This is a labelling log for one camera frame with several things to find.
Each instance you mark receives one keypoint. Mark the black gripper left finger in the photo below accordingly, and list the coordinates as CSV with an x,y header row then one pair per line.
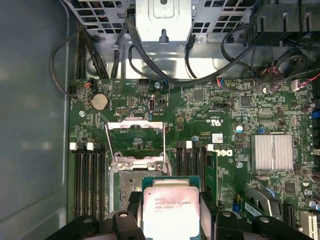
x,y
125,225

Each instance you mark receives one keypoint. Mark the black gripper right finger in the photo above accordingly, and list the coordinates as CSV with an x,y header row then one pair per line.
x,y
230,225

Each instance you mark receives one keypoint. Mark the silver green CPU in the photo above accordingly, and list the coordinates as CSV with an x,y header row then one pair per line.
x,y
170,207

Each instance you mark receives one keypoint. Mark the metal socket cover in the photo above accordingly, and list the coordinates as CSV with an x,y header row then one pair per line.
x,y
140,124

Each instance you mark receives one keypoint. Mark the CPU socket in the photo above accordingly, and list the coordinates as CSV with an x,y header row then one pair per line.
x,y
130,185

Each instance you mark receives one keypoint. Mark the black RAM slot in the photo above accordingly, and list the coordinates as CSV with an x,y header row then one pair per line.
x,y
101,185
77,185
93,185
197,162
179,162
210,147
85,185
188,162

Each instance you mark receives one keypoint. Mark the black expansion slot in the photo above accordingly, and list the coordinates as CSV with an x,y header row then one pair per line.
x,y
289,215

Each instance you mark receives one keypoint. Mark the white expansion slot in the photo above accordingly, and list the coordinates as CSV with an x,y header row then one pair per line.
x,y
307,225

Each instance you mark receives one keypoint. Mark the black graphics card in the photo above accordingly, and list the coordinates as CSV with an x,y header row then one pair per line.
x,y
260,200

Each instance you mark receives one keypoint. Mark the silver heat sink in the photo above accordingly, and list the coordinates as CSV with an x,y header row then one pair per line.
x,y
271,152

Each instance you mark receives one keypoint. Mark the green motherboard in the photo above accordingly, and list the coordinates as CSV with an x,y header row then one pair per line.
x,y
200,120

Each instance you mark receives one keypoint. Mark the internal USB port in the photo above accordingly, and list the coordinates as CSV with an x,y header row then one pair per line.
x,y
151,105

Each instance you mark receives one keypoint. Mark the round coin battery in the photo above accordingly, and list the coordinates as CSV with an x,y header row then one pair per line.
x,y
100,102

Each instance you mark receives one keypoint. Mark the black PC case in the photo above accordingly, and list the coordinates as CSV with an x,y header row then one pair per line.
x,y
30,100

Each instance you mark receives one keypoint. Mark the silver metal drive cage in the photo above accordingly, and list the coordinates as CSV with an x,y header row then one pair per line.
x,y
162,25

